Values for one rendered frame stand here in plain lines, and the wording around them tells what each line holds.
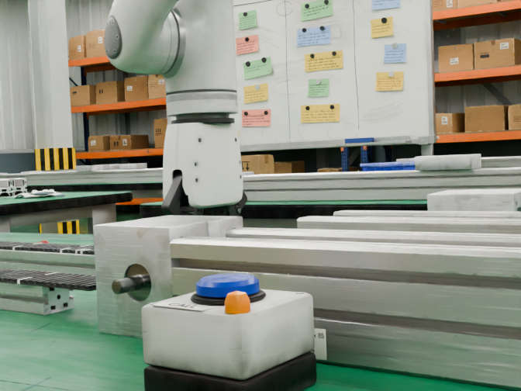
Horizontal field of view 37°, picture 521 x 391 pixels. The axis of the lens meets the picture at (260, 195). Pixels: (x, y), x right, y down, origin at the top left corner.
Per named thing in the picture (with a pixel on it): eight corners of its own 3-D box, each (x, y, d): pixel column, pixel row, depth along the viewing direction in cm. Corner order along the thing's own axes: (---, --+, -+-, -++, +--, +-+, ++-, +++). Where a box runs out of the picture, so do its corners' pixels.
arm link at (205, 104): (199, 98, 98) (200, 122, 98) (150, 95, 90) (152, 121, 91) (253, 92, 93) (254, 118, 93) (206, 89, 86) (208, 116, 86)
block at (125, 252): (77, 338, 66) (70, 227, 66) (174, 311, 76) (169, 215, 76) (154, 350, 61) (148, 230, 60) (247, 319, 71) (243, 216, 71)
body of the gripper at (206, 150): (205, 115, 98) (209, 203, 98) (149, 113, 89) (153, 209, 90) (253, 110, 93) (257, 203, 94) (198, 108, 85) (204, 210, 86)
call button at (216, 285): (184, 311, 49) (182, 279, 49) (223, 299, 52) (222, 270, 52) (234, 316, 46) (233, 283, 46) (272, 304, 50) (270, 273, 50)
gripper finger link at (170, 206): (192, 155, 91) (206, 197, 93) (152, 185, 85) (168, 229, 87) (200, 155, 90) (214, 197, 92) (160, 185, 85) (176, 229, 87)
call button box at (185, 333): (143, 399, 49) (138, 300, 48) (236, 362, 56) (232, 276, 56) (246, 420, 44) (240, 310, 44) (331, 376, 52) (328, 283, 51)
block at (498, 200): (423, 277, 90) (420, 195, 90) (449, 263, 100) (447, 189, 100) (512, 281, 85) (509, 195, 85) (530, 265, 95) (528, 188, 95)
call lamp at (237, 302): (219, 313, 45) (218, 292, 45) (235, 307, 46) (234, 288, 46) (239, 314, 44) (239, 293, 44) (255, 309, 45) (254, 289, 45)
